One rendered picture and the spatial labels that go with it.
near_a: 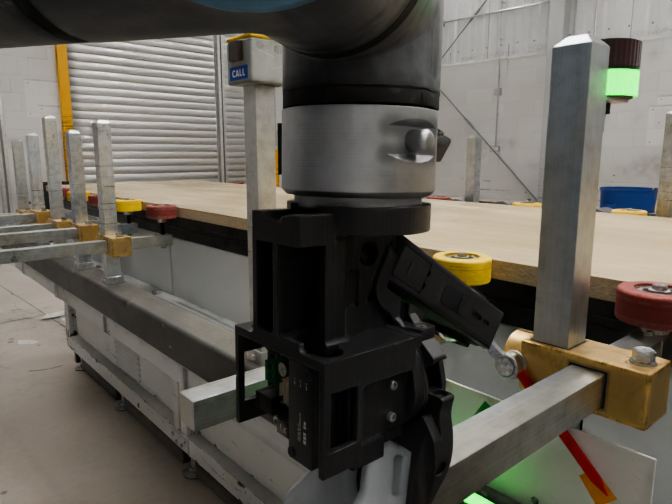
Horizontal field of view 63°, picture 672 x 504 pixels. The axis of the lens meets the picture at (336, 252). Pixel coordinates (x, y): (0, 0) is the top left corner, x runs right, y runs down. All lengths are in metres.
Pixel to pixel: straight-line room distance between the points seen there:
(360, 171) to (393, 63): 0.05
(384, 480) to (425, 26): 0.22
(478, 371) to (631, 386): 0.40
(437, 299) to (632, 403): 0.27
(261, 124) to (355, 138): 0.64
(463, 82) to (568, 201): 8.65
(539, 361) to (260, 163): 0.52
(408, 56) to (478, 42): 8.87
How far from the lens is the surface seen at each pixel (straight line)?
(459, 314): 0.31
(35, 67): 8.31
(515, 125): 8.63
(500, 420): 0.42
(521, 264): 0.77
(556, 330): 0.55
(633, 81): 0.57
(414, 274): 0.28
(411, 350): 0.26
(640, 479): 0.55
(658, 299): 0.63
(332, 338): 0.25
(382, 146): 0.24
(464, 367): 0.90
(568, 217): 0.53
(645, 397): 0.52
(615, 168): 8.06
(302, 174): 0.24
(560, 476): 0.59
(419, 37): 0.25
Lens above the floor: 1.05
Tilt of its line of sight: 10 degrees down
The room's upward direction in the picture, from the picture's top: straight up
